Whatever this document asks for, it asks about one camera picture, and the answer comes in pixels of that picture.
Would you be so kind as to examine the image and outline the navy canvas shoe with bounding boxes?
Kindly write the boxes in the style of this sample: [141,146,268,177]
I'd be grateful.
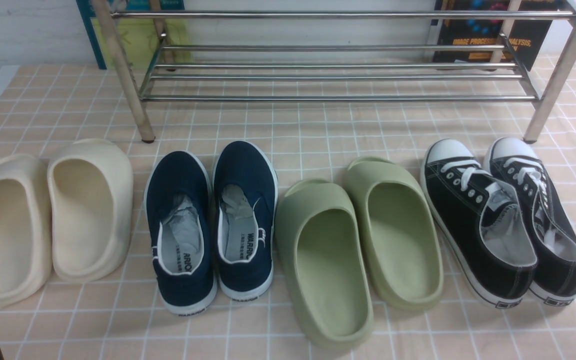
[143,150,218,317]
[212,141,279,302]

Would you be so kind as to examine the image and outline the metal shoe rack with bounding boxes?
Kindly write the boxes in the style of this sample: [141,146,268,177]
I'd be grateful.
[90,0,576,144]

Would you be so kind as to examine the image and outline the left green foam slipper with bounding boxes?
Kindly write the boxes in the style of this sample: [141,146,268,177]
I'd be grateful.
[274,178,374,353]

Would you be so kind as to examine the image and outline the green foam slipper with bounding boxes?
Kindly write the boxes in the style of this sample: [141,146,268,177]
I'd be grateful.
[274,178,374,353]
[343,156,444,312]

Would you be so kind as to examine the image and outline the right green foam slipper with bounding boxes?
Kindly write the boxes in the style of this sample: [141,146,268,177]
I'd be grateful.
[343,156,444,312]

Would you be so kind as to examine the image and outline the right cream foam slipper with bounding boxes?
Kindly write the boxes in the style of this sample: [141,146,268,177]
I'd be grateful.
[46,138,134,283]

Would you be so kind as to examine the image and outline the cream foam slipper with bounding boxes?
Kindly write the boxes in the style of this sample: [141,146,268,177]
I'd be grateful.
[46,138,134,283]
[0,153,53,307]

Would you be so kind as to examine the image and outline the left black canvas sneaker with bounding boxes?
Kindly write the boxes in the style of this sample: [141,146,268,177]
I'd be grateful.
[420,138,538,309]

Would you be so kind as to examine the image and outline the black canvas sneaker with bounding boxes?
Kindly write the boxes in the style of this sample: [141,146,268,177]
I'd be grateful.
[483,137,576,307]
[420,138,538,309]

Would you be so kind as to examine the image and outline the teal yellow book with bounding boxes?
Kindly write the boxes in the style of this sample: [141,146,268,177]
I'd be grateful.
[77,0,191,70]

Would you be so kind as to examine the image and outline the black image processing book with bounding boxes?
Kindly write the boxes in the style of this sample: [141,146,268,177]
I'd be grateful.
[426,0,552,71]

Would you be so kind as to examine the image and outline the left cream foam slipper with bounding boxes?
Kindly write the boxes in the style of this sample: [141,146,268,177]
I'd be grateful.
[0,153,53,307]

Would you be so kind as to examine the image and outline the right black canvas sneaker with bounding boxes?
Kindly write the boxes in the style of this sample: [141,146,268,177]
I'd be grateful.
[483,137,576,307]

